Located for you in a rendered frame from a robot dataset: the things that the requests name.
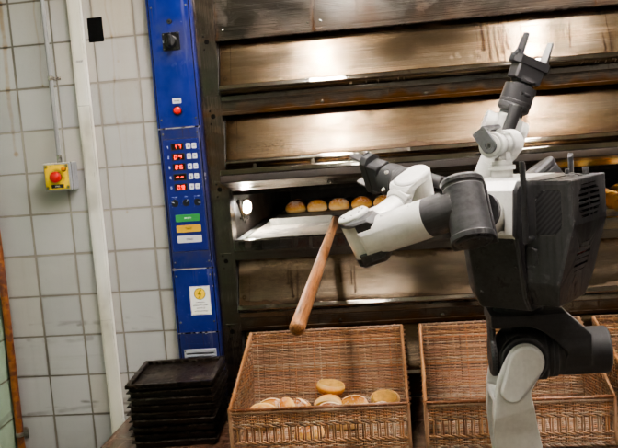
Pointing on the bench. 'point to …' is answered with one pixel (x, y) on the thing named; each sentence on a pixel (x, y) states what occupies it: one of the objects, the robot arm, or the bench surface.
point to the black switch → (171, 40)
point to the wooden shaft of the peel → (313, 282)
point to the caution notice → (200, 300)
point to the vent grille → (200, 352)
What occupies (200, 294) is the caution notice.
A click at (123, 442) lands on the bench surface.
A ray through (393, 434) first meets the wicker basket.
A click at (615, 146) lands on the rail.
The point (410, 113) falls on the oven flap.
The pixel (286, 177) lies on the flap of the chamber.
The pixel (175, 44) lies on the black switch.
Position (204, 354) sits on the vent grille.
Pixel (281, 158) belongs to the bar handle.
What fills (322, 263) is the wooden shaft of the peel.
